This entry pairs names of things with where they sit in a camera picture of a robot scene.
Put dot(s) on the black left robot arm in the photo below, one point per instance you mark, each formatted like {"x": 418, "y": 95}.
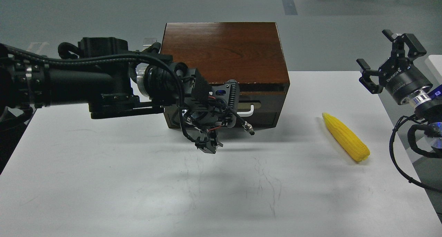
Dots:
{"x": 117, "y": 82}

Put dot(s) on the white side table edge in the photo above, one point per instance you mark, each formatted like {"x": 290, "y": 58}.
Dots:
{"x": 434, "y": 63}

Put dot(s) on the wooden drawer with white handle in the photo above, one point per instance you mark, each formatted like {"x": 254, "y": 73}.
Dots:
{"x": 261, "y": 109}

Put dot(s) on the dark wooden cabinet box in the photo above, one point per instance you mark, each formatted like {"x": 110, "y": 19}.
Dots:
{"x": 248, "y": 52}

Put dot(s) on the grey floor tape strip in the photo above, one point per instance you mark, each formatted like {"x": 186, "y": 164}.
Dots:
{"x": 289, "y": 7}

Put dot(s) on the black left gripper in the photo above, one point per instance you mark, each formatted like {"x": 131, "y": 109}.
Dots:
{"x": 207, "y": 108}

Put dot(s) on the yellow corn cob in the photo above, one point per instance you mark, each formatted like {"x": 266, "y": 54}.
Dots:
{"x": 347, "y": 139}

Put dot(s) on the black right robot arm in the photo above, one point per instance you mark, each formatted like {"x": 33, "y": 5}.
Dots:
{"x": 424, "y": 137}

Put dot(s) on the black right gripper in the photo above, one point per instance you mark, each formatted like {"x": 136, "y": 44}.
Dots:
{"x": 401, "y": 77}

